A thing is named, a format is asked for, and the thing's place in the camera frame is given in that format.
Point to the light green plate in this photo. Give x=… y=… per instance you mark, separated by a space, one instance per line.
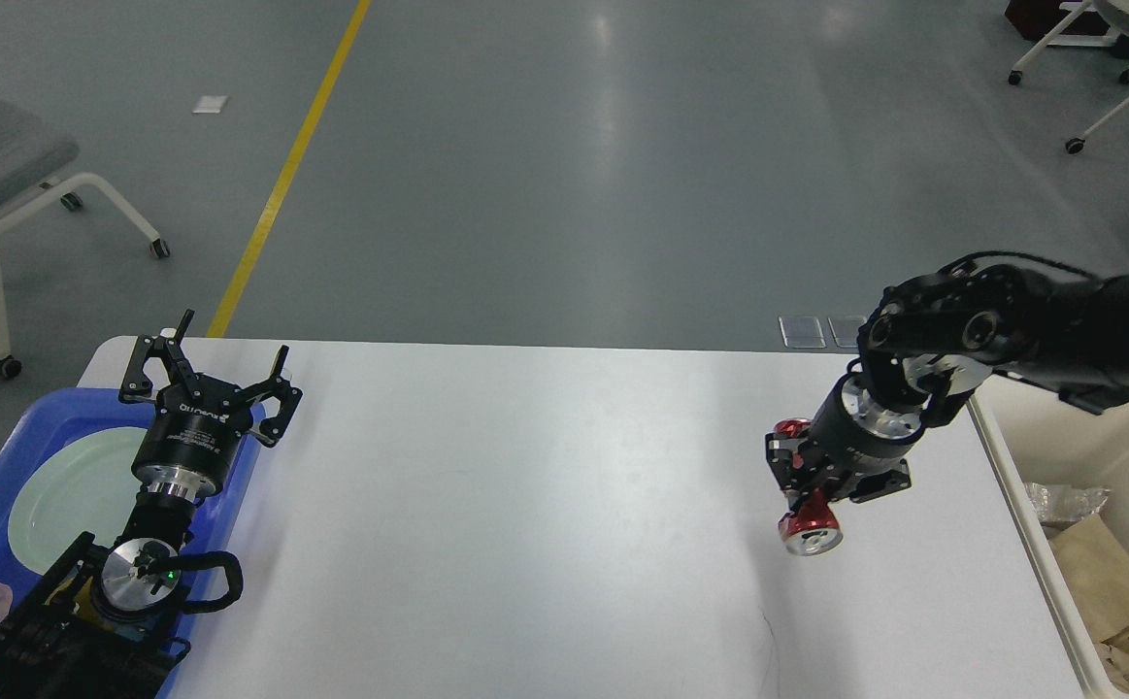
x=86 y=486

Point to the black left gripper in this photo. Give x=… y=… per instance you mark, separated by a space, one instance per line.
x=188 y=451

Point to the transparent floor plate right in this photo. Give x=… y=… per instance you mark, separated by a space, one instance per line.
x=845 y=331

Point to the crushed red can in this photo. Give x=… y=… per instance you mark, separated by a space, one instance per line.
x=814 y=529

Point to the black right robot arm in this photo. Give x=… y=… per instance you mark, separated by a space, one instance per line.
x=925 y=349

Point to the beige plastic bin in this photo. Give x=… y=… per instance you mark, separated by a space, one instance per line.
x=1032 y=437

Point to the aluminium foil sheet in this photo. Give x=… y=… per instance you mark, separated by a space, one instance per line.
x=1061 y=505

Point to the transparent floor plate left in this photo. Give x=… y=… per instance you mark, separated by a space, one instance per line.
x=802 y=333

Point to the blue plastic tray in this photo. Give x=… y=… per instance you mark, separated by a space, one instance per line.
x=63 y=418

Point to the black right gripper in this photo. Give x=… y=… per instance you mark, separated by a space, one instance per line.
x=854 y=432

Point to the transparent floor plate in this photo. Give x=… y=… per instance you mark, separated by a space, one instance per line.
x=845 y=331
x=802 y=333

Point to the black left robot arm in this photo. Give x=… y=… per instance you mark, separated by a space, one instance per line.
x=145 y=581

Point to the grey office chair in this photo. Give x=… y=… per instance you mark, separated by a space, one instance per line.
x=32 y=154

